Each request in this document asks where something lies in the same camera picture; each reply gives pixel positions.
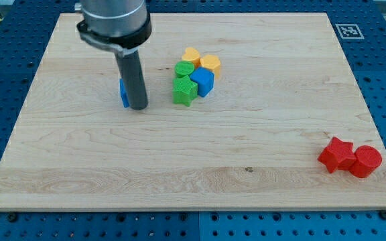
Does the blue triangle block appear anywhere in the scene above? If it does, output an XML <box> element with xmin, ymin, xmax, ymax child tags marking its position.
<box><xmin>119</xmin><ymin>78</ymin><xmax>130</xmax><ymax>108</ymax></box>

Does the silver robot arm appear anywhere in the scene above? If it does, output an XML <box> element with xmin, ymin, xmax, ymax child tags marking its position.
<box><xmin>74</xmin><ymin>0</ymin><xmax>152</xmax><ymax>58</ymax></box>

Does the green star block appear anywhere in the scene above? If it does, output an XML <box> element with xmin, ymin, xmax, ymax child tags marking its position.
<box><xmin>172</xmin><ymin>76</ymin><xmax>198</xmax><ymax>106</ymax></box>

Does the red star block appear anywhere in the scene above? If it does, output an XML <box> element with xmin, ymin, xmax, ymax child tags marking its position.
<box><xmin>318</xmin><ymin>137</ymin><xmax>357</xmax><ymax>173</ymax></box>

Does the blue cube block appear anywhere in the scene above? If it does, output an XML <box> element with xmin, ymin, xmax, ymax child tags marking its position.
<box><xmin>190</xmin><ymin>67</ymin><xmax>214</xmax><ymax>97</ymax></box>

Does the green cylinder block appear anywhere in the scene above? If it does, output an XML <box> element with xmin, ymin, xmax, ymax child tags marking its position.
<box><xmin>174</xmin><ymin>61</ymin><xmax>195</xmax><ymax>78</ymax></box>

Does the wooden board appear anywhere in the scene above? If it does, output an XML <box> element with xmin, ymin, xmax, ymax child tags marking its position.
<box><xmin>0</xmin><ymin>13</ymin><xmax>386</xmax><ymax>212</ymax></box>

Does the yellow hexagon block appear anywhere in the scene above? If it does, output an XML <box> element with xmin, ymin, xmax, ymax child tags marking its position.
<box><xmin>200</xmin><ymin>54</ymin><xmax>221</xmax><ymax>79</ymax></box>

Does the yellow heart block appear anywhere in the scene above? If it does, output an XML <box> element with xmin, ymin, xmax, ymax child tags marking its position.
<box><xmin>182</xmin><ymin>47</ymin><xmax>200</xmax><ymax>68</ymax></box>

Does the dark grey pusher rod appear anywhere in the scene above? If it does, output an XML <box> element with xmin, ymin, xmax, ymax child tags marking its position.
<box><xmin>115</xmin><ymin>50</ymin><xmax>148</xmax><ymax>110</ymax></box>

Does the white fiducial marker tag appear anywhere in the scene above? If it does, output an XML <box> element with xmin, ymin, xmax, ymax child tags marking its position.
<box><xmin>336</xmin><ymin>23</ymin><xmax>364</xmax><ymax>39</ymax></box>

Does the red cylinder block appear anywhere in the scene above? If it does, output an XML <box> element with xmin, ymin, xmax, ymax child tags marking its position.
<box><xmin>348</xmin><ymin>145</ymin><xmax>383</xmax><ymax>178</ymax></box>

